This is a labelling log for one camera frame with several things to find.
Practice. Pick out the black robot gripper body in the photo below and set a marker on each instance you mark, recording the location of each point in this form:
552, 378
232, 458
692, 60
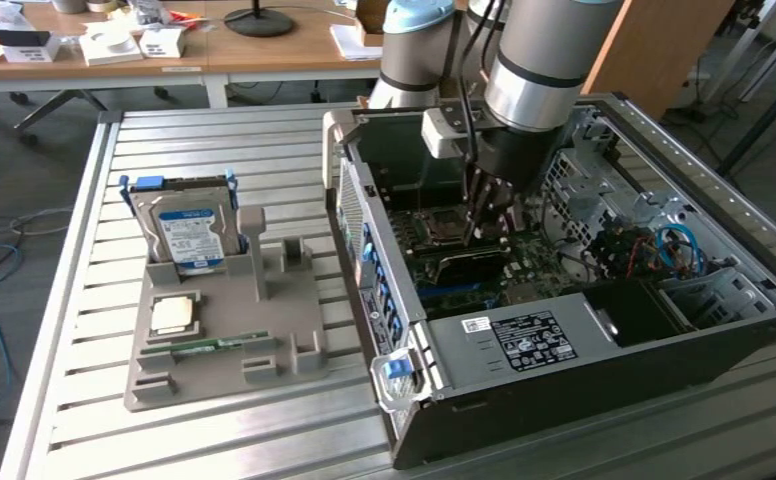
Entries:
521, 155

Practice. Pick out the graphics card with metal bracket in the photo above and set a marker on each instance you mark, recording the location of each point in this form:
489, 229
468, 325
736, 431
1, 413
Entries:
471, 267

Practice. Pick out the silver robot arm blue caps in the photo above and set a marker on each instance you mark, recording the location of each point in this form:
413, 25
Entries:
535, 65

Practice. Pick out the CPU socket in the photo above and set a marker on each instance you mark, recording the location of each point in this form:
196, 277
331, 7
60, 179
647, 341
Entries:
444, 225

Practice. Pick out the green motherboard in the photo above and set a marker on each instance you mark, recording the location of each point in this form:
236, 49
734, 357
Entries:
535, 260

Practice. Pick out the black RAM slot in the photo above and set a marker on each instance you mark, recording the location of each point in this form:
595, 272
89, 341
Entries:
428, 251

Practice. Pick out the silver metal drive cage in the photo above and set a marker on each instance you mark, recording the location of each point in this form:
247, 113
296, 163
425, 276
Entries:
588, 200

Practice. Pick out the blue expansion slot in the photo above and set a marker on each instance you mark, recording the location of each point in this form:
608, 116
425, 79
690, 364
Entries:
455, 291

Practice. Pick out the blue card retention clip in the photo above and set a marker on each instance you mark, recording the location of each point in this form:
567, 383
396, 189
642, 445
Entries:
395, 325
368, 250

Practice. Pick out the small white barcode sticker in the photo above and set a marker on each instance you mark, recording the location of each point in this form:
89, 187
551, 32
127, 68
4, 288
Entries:
476, 325

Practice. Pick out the black power supply label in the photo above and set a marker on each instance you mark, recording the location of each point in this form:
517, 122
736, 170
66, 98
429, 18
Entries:
535, 342

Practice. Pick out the grey power supply unit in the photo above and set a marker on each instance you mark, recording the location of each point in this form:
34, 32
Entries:
455, 360

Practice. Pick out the wooden cabinet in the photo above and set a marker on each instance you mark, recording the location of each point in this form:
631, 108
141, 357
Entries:
668, 40

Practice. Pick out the white paper stack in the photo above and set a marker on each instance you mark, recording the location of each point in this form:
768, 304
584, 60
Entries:
351, 42

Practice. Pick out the brown cardboard box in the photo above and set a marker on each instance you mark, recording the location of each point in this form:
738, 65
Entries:
369, 15

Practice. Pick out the silver disk bay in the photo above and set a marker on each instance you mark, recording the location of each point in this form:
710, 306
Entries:
728, 295

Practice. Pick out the black open PC case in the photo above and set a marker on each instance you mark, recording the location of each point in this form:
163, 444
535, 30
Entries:
562, 400

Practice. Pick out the clear latch with blue tab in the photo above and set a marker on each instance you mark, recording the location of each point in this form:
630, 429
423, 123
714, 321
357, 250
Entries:
395, 395

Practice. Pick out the grey parts rack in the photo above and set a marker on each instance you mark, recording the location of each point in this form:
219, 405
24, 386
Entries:
228, 310

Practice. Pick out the wooden desk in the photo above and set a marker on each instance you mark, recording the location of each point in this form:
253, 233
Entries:
261, 55

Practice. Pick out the hard disk with blue rails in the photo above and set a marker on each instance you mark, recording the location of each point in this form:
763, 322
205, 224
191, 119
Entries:
188, 235

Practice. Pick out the black round lamp base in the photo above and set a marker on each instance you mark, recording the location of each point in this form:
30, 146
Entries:
257, 25

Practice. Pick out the CPU chip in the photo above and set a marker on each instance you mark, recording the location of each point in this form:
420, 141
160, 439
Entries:
172, 316

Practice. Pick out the green RAM stick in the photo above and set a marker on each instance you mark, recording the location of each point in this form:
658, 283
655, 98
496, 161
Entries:
195, 346

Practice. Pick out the white labelled carton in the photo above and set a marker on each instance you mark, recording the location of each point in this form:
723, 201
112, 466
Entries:
161, 45

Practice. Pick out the orange tool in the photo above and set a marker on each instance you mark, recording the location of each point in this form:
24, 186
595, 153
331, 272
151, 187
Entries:
184, 20

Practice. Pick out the flat white box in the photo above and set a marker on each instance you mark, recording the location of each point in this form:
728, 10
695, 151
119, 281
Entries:
111, 59

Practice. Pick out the white tape roll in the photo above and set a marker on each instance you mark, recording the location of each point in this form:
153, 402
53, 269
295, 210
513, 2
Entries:
97, 37

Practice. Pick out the grey office chair base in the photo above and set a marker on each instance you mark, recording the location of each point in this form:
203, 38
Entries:
25, 135

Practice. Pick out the grey cup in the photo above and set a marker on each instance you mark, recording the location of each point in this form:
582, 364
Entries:
69, 6

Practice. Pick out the small white labelled box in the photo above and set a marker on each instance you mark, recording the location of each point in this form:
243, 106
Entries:
30, 54

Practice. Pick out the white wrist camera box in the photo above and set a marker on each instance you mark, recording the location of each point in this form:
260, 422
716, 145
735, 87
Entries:
443, 135

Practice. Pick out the black metal post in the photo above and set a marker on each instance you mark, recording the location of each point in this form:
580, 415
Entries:
768, 112

